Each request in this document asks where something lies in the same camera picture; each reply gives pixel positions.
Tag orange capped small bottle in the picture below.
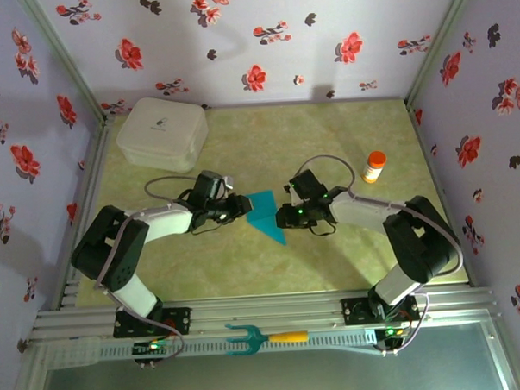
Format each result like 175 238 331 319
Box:
360 150 389 186

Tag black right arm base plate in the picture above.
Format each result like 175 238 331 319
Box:
341 294 421 327

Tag white slotted cable duct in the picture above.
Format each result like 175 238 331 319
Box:
46 325 380 370

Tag grey metal panel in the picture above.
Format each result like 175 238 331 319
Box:
7 319 520 390

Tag aluminium frame rail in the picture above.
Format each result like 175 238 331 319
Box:
29 284 504 344

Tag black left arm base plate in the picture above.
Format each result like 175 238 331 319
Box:
112 305 193 340

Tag aluminium side rail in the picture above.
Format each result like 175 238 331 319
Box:
44 117 119 310

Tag teal rake with yellow handle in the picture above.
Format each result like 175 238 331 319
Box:
224 320 310 358

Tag blue square paper sheet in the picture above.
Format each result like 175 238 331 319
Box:
243 188 288 248

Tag white plastic lidded box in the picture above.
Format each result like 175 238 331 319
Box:
114 95 211 177

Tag aluminium corner post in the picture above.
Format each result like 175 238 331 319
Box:
17 0 111 127
400 0 488 110

